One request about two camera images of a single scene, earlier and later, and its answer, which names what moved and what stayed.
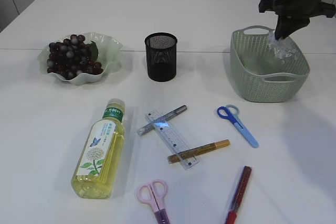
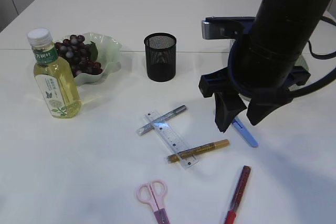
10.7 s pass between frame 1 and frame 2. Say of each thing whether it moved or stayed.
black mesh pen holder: stayed
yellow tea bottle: moved
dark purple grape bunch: stayed
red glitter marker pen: stayed
